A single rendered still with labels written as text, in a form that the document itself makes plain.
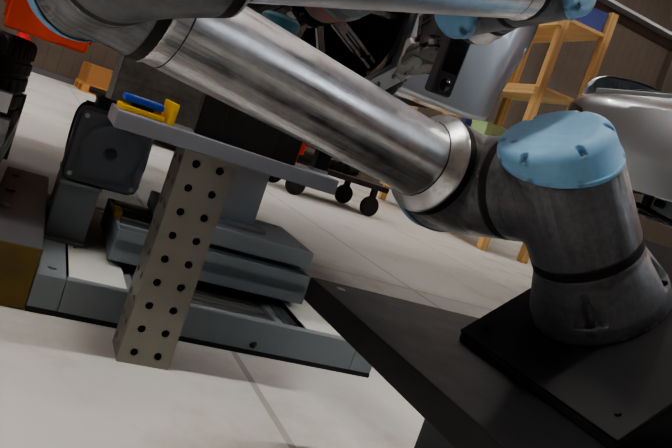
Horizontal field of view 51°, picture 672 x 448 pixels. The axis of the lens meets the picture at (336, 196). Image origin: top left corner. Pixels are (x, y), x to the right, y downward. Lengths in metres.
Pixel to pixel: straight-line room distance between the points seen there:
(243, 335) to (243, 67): 0.93
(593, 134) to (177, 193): 0.74
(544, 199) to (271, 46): 0.38
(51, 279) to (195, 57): 0.84
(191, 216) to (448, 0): 0.70
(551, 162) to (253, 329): 0.92
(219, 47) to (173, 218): 0.61
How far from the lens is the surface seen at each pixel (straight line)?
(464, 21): 1.05
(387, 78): 1.78
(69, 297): 1.53
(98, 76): 10.71
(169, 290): 1.36
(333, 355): 1.71
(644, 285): 0.99
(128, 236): 1.69
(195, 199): 1.33
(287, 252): 1.81
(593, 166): 0.90
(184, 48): 0.76
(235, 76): 0.79
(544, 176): 0.89
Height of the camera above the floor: 0.52
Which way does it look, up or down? 4 degrees down
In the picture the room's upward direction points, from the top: 19 degrees clockwise
